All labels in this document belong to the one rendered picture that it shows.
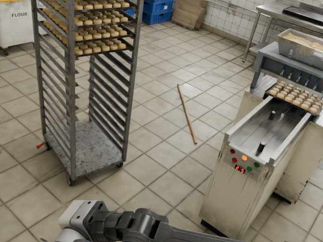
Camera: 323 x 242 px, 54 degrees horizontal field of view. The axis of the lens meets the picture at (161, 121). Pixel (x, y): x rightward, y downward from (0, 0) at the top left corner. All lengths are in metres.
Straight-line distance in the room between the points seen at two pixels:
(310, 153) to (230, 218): 0.80
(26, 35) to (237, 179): 3.51
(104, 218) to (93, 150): 1.92
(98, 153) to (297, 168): 1.62
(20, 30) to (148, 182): 2.79
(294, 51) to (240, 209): 1.16
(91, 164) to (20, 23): 2.51
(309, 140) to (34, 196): 2.11
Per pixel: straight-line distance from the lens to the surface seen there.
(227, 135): 1.93
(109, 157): 2.73
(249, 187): 2.10
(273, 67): 2.57
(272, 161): 1.89
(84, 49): 2.08
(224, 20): 6.29
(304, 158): 2.68
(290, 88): 2.69
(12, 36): 4.64
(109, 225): 0.89
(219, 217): 2.39
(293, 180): 2.82
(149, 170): 2.87
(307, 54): 2.44
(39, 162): 2.94
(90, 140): 2.89
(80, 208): 0.95
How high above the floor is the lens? 1.99
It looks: 35 degrees down
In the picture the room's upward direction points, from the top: 10 degrees clockwise
